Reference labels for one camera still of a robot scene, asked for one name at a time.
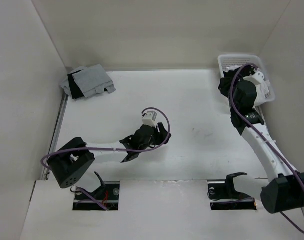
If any left metal table rail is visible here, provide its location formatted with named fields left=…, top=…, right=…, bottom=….
left=40, top=93, right=69, bottom=181

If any light grey bottom tank top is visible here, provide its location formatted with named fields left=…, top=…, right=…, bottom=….
left=59, top=66, right=87, bottom=97

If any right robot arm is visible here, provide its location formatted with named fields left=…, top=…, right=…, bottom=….
left=228, top=70, right=304, bottom=214

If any folded black tank top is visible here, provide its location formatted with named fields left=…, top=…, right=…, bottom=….
left=67, top=70, right=84, bottom=100

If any white garment in basket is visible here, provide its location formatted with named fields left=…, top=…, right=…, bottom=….
left=223, top=65, right=241, bottom=73

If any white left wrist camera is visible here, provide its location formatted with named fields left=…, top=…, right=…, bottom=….
left=142, top=111, right=157, bottom=128

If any folded grey tank top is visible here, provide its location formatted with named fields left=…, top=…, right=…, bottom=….
left=72, top=64, right=116, bottom=99

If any white plastic laundry basket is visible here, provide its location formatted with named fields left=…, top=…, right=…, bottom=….
left=217, top=54, right=275, bottom=103

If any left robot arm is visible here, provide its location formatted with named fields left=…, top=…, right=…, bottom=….
left=47, top=122, right=171, bottom=200

